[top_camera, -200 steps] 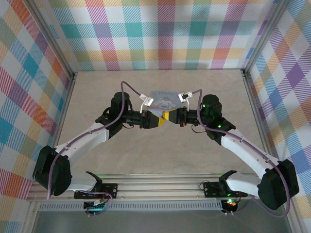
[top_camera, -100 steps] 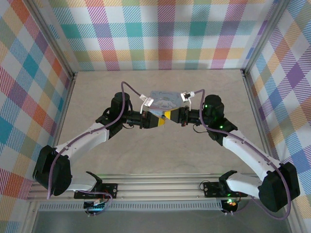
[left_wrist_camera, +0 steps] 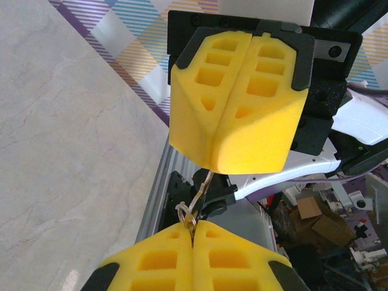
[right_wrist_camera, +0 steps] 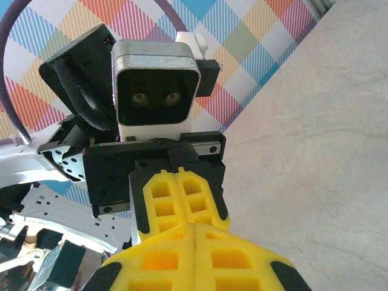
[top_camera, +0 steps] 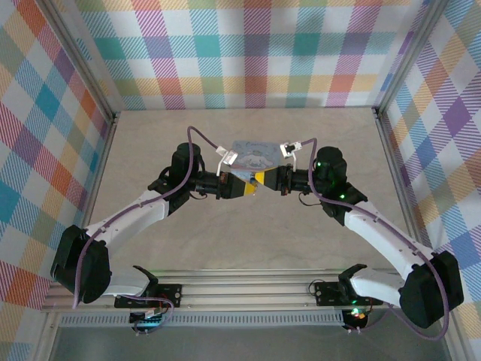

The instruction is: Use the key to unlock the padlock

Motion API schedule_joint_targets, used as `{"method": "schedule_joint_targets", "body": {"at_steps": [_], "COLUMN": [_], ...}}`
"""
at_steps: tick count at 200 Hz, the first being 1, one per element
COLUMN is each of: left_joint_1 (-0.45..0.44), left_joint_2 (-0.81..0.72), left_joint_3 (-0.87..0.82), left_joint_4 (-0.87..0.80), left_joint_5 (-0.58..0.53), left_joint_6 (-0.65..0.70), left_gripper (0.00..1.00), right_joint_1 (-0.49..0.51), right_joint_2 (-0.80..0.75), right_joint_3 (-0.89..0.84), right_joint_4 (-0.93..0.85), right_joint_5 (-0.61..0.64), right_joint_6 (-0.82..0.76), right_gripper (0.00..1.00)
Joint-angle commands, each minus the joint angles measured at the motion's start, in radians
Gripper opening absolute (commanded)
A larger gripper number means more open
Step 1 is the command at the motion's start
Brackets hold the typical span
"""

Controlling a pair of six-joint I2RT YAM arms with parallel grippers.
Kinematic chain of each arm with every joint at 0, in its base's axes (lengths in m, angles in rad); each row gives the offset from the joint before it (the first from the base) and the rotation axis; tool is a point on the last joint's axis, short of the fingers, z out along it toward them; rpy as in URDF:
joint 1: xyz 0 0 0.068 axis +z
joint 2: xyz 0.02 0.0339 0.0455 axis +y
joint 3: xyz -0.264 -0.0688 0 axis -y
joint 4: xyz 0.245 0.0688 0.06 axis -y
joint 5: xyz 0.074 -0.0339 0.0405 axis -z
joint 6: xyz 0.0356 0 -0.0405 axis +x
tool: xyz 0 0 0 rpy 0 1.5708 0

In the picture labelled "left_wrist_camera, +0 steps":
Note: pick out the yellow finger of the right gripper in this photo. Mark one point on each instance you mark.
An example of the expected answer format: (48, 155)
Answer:
(188, 121)
(260, 139)

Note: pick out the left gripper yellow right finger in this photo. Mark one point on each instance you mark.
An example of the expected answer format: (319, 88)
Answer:
(236, 266)

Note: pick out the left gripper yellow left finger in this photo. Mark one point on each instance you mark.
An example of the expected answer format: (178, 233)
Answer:
(157, 263)

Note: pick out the small brass key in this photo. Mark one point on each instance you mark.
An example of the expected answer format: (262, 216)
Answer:
(189, 225)
(200, 189)

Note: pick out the brown cardboard box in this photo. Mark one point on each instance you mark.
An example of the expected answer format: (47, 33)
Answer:
(306, 208)
(333, 231)

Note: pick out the aluminium extrusion base frame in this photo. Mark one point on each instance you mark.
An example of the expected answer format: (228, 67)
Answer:
(157, 200)

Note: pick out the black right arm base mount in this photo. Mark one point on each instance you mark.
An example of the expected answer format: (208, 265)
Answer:
(216, 197)

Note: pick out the white metal bracket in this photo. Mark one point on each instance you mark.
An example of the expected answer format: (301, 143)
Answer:
(360, 202)

